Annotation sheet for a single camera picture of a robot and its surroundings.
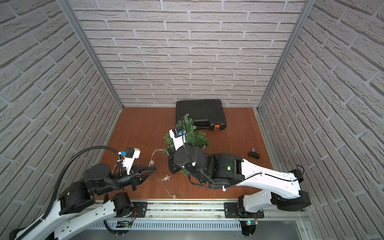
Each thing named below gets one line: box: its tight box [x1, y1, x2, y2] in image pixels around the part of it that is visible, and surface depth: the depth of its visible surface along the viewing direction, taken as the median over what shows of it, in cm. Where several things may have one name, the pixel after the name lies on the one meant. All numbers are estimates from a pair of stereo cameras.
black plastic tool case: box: [175, 99, 227, 131], surface depth 116 cm
